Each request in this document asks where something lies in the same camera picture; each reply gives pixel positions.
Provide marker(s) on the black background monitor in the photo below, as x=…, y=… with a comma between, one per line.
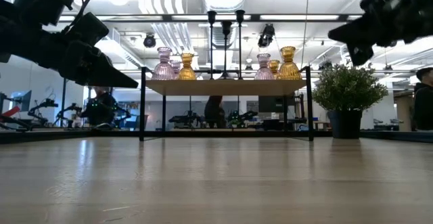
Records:
x=274, y=104

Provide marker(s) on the person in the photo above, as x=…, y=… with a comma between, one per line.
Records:
x=424, y=102
x=214, y=110
x=101, y=109

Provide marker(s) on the blue computer monitor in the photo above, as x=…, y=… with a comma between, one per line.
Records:
x=23, y=100

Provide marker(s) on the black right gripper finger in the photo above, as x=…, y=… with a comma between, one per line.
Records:
x=358, y=36
x=365, y=22

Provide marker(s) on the amber ribbed glass candle holder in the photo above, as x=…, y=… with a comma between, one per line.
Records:
x=274, y=65
x=186, y=71
x=289, y=70

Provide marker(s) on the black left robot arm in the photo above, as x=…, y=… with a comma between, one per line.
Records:
x=30, y=38

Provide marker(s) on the black ceiling spotlight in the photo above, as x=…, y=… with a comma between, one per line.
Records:
x=149, y=41
x=266, y=34

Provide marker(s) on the wooden shelf with black legs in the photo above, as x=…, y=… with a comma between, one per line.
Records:
x=220, y=87

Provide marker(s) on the black aluminium table frame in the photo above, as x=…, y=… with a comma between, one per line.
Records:
x=84, y=136

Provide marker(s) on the potted green plant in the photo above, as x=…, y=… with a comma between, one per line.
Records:
x=348, y=88

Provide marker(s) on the black overhead beam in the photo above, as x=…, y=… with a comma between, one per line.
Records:
x=252, y=17

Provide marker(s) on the wooden cabinet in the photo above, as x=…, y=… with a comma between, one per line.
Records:
x=403, y=112

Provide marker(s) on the short black candlestick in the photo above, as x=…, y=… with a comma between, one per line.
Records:
x=226, y=26

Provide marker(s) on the pink ribbed glass candle holder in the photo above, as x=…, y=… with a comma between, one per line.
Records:
x=164, y=70
x=263, y=71
x=176, y=66

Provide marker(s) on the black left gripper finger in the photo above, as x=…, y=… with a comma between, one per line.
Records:
x=113, y=80
x=116, y=69

